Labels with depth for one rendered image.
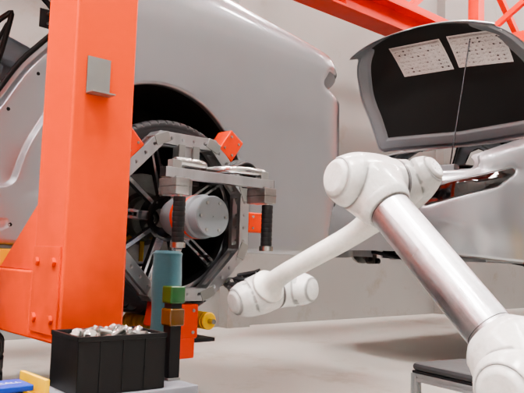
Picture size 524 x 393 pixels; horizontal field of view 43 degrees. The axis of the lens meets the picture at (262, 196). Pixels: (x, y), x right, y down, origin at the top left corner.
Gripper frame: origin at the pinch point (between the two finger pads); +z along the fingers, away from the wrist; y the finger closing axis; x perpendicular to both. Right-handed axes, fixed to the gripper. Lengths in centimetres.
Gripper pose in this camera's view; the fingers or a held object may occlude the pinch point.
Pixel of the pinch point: (226, 282)
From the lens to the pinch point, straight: 234.5
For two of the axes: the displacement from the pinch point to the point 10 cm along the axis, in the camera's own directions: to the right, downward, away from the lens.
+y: 5.5, -6.5, 5.3
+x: -5.0, -7.6, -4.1
